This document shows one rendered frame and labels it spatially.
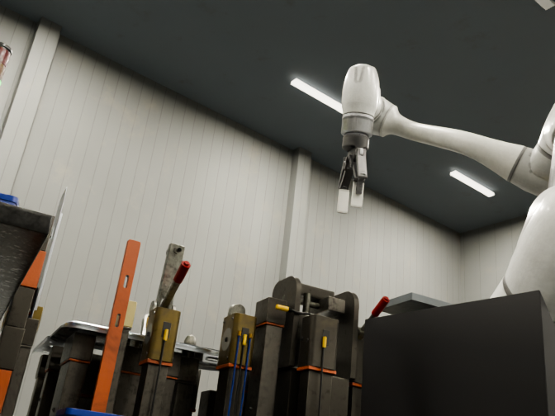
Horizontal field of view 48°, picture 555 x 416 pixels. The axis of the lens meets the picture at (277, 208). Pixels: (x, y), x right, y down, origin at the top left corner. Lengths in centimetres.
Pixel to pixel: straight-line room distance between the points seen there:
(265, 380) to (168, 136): 887
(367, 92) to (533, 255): 88
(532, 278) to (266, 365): 65
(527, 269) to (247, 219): 956
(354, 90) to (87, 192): 767
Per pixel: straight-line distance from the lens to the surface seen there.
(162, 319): 143
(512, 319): 100
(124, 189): 951
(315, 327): 143
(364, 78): 181
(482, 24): 889
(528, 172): 170
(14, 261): 110
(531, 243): 107
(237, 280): 1015
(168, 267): 149
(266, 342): 146
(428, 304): 155
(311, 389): 142
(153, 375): 142
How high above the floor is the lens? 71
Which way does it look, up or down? 24 degrees up
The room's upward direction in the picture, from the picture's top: 7 degrees clockwise
